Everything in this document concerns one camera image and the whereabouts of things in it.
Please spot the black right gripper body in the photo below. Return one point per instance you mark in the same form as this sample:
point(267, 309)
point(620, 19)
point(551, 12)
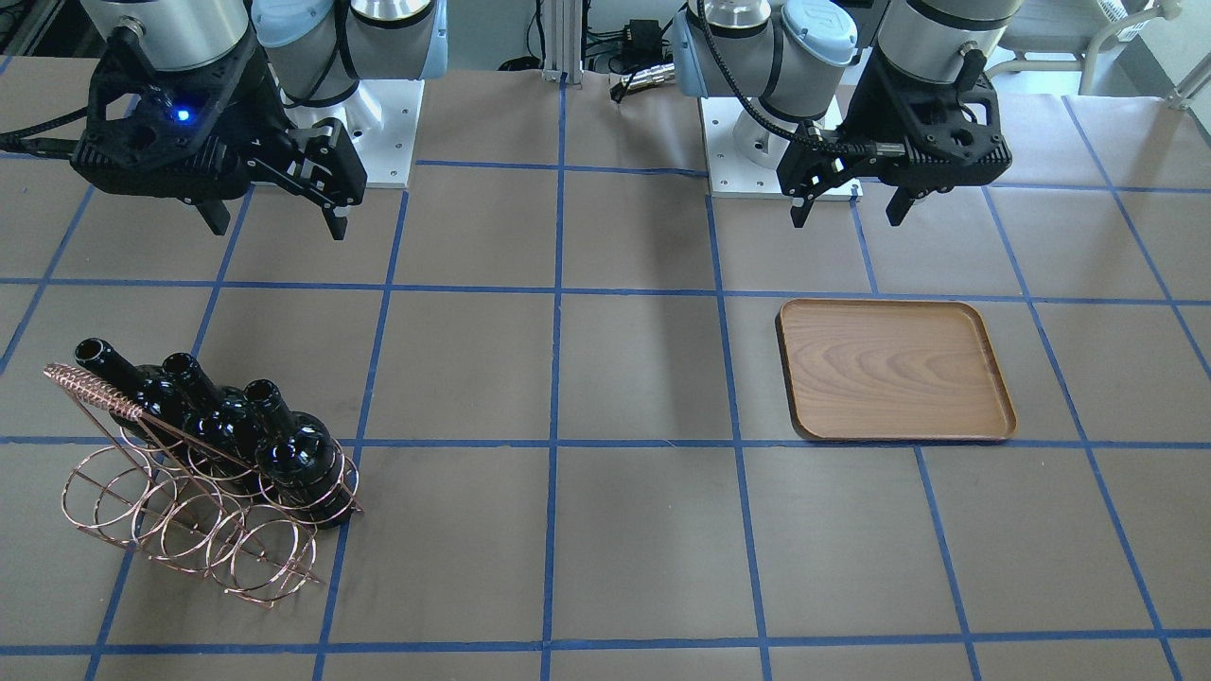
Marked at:
point(268, 121)

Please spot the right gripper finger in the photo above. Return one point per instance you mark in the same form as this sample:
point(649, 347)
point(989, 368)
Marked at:
point(337, 220)
point(215, 214)

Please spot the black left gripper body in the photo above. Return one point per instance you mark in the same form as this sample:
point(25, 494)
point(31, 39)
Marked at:
point(854, 128)

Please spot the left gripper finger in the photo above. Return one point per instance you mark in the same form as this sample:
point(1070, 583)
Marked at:
point(901, 202)
point(803, 201)

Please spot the dark wine bottle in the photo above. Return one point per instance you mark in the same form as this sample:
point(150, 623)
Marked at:
point(220, 417)
point(146, 385)
point(298, 456)

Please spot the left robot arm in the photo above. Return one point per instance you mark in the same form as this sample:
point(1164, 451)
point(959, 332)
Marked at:
point(783, 63)

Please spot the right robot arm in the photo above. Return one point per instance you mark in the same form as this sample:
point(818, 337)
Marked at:
point(318, 51)

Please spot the wooden tray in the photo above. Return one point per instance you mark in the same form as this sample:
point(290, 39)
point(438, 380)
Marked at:
point(878, 370)

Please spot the black power adapter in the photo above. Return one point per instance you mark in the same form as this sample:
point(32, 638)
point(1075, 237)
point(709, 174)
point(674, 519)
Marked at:
point(642, 40)

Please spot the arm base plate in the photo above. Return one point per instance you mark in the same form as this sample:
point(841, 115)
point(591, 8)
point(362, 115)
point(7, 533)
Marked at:
point(742, 156)
point(381, 117)

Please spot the copper wire wine rack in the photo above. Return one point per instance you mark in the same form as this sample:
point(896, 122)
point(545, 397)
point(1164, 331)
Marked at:
point(149, 501)

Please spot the aluminium frame post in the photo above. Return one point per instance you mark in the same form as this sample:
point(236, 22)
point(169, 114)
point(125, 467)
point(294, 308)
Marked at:
point(562, 40)

